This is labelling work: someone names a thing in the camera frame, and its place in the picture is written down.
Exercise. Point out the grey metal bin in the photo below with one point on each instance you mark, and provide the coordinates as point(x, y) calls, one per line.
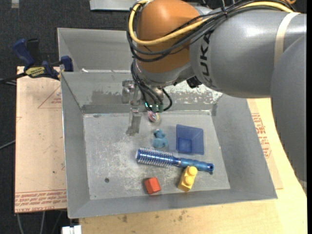
point(117, 155)

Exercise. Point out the small multicoloured ball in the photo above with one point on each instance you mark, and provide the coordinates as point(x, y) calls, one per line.
point(154, 117)

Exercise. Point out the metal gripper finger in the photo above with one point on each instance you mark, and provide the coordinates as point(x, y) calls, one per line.
point(136, 122)
point(125, 94)

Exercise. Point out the yellow toy building block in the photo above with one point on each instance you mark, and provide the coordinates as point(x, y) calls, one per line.
point(187, 179)

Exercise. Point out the red block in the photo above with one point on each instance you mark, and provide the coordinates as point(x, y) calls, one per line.
point(152, 185)

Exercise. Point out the blue hairbrush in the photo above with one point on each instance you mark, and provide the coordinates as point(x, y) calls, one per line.
point(158, 158)

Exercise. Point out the brown cardboard board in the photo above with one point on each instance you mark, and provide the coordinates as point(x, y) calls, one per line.
point(36, 135)

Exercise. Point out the blue toy animal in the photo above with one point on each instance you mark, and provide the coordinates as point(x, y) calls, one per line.
point(159, 140)

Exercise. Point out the blue square plastic cup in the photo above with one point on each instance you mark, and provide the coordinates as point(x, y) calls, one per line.
point(190, 140)

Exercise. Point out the black cylinder on white bracket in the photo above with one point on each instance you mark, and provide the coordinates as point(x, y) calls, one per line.
point(194, 81)

